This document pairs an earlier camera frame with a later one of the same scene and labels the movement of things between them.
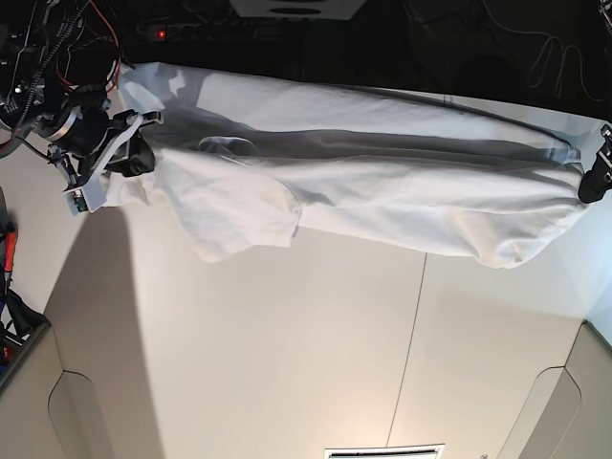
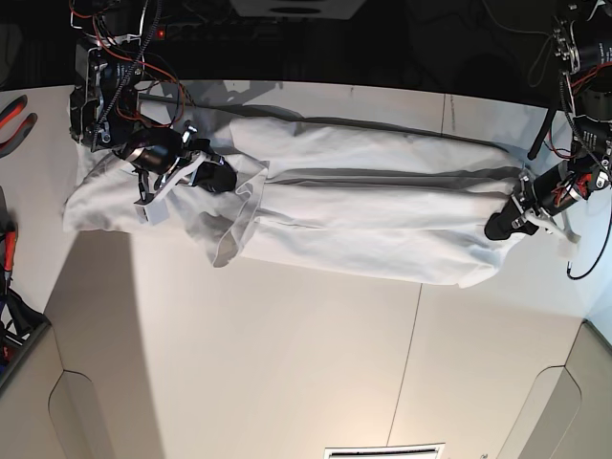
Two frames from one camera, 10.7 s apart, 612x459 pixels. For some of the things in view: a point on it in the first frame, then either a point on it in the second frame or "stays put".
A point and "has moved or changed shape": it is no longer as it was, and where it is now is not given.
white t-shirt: x=242 y=162 has moved or changed shape
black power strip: x=216 y=32 stays put
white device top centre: x=298 y=9 stays put
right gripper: x=599 y=180 to x=525 y=200
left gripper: x=135 y=158 to x=194 y=149
